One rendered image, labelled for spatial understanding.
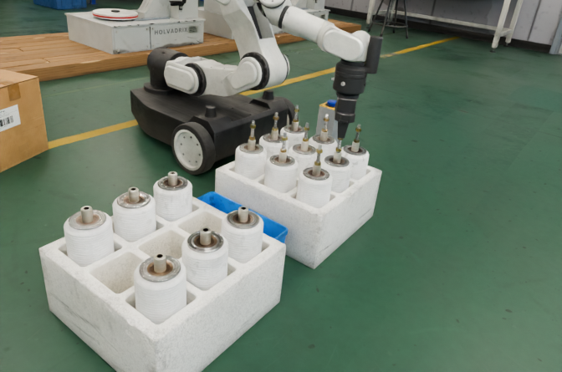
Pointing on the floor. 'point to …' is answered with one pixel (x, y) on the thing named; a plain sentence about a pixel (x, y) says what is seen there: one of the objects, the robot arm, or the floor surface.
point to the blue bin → (248, 210)
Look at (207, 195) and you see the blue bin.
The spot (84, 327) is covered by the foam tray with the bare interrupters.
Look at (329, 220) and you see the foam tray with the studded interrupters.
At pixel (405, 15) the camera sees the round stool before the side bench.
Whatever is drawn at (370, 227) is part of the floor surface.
